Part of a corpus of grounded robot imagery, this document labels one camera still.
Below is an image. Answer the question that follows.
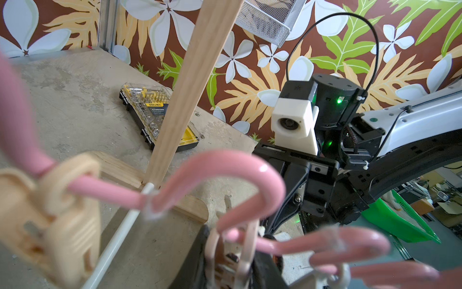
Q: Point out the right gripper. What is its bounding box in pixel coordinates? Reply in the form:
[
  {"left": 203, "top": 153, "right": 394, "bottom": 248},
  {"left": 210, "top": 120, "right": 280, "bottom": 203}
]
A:
[{"left": 253, "top": 143, "right": 365, "bottom": 235}]

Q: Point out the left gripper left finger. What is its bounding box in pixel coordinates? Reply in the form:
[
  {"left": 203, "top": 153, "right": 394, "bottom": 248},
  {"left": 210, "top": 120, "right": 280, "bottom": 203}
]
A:
[{"left": 168, "top": 225, "right": 210, "bottom": 289}]

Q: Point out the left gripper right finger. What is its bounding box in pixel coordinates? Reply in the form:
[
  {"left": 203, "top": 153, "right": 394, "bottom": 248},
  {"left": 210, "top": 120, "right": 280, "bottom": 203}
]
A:
[{"left": 250, "top": 251, "right": 289, "bottom": 289}]

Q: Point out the pink clip hanger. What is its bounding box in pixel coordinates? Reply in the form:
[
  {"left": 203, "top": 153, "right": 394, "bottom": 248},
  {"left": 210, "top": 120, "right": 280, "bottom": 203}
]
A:
[{"left": 0, "top": 50, "right": 462, "bottom": 289}]

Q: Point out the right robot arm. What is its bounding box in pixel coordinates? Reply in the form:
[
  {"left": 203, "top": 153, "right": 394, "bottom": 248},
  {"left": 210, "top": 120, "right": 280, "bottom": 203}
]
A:
[{"left": 253, "top": 73, "right": 462, "bottom": 234}]

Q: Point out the green rubber glove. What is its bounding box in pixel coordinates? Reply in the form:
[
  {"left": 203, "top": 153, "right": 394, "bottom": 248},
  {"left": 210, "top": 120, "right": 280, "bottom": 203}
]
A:
[{"left": 362, "top": 190, "right": 441, "bottom": 244}]

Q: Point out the white mesh basket right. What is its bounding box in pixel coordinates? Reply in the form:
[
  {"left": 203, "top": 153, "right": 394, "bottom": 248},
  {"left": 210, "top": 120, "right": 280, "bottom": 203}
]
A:
[{"left": 235, "top": 0, "right": 306, "bottom": 48}]

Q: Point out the yellow drill bit box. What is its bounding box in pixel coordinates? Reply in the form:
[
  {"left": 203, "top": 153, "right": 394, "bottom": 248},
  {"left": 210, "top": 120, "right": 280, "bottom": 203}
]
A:
[{"left": 118, "top": 82, "right": 200, "bottom": 152}]

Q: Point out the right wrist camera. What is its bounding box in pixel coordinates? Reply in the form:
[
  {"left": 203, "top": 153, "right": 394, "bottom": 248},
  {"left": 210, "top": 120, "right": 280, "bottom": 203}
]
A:
[{"left": 271, "top": 80, "right": 319, "bottom": 155}]

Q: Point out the wooden drying rack frame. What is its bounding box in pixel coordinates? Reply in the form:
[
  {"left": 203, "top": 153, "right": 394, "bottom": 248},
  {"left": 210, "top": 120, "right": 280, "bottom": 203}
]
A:
[{"left": 81, "top": 0, "right": 246, "bottom": 289}]

